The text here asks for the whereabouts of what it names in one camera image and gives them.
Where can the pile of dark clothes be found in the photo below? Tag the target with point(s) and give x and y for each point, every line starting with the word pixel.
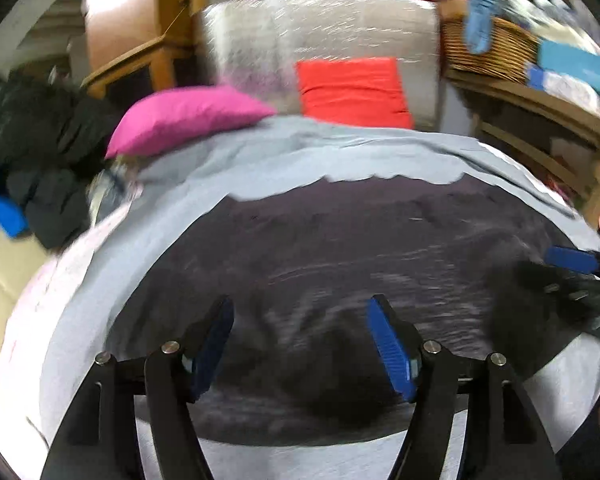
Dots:
pixel 45 135

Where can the dark grey jacket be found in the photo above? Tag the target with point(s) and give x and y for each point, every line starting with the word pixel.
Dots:
pixel 330 240

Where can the wicker basket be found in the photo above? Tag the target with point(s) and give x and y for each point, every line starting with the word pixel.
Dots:
pixel 510 50

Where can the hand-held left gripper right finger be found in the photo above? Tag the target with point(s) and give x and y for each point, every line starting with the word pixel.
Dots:
pixel 390 347

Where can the red cushion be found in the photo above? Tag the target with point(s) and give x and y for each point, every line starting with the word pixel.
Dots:
pixel 352 92

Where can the wooden shelf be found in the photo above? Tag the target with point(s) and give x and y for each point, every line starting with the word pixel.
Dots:
pixel 545 105

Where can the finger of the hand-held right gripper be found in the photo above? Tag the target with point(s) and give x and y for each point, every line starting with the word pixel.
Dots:
pixel 592 307
pixel 572 260

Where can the grey bed sheet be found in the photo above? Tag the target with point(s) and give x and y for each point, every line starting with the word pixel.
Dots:
pixel 260 155

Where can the wooden railing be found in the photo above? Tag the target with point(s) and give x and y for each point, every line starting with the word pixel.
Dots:
pixel 165 40

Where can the silver quilted cushion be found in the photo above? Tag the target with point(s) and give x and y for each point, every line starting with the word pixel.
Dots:
pixel 290 30

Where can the brown wooden door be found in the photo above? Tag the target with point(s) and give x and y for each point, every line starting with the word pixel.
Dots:
pixel 117 15

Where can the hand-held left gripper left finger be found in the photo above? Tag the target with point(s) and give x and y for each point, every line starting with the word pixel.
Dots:
pixel 211 347

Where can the white bed sheet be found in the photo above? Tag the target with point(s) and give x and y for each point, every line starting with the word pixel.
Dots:
pixel 10 310

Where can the blue cloth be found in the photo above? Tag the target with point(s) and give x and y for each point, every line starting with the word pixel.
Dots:
pixel 480 22

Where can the pink pillow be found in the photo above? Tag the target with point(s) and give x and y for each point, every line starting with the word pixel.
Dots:
pixel 190 115

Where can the light blue box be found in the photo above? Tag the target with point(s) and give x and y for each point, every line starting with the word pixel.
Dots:
pixel 580 67

